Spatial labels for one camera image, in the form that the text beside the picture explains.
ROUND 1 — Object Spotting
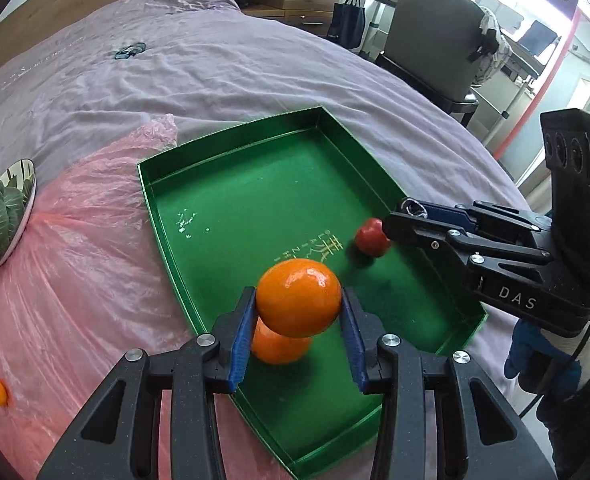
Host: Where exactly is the green tray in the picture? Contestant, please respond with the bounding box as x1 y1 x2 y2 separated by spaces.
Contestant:
137 106 489 480

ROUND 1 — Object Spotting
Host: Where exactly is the patterned cloth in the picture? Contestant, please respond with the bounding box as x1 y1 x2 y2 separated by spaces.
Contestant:
468 5 512 87

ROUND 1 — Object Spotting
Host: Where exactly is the red tomato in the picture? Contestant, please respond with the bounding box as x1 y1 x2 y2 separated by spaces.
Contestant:
354 217 392 257

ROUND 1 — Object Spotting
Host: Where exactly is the pink plastic sheet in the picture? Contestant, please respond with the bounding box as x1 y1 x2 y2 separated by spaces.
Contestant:
0 113 296 480

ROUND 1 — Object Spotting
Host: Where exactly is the small dark hair tie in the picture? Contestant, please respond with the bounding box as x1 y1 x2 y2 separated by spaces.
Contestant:
113 42 147 60

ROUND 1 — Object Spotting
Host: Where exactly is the dark blue tote bag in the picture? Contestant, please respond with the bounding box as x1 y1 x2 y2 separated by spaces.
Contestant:
326 0 366 52

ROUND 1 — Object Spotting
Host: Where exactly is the person's right forearm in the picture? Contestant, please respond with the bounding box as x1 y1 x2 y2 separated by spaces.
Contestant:
535 324 590 480

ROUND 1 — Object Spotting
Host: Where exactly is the large orange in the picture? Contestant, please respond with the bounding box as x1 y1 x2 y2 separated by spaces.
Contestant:
249 317 312 365
255 258 343 339

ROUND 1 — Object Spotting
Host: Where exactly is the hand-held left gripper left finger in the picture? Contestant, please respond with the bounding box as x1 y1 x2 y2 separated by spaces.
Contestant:
35 287 258 480

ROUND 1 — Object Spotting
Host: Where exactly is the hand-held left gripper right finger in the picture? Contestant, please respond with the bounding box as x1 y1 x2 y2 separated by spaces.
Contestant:
340 287 558 480

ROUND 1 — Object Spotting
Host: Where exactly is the grey office chair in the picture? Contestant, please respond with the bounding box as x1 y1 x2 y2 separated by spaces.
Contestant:
374 0 484 127

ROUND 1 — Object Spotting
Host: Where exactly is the plate of green vegetables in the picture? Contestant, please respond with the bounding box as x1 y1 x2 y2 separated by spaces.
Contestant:
0 158 37 274

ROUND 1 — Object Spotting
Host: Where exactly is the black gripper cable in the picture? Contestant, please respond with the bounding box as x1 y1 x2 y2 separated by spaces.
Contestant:
518 324 590 417

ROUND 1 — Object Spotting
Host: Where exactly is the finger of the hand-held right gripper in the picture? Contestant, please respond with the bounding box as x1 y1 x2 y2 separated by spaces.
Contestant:
382 212 557 282
397 198 552 247

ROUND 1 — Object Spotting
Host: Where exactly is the purple bed sheet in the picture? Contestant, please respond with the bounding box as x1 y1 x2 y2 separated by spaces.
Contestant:
0 0 532 480

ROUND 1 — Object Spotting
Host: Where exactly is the person's right hand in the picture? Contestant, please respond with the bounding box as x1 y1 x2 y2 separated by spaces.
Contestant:
504 319 582 402

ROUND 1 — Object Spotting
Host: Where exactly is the laptop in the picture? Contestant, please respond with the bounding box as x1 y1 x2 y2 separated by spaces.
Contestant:
517 20 559 59

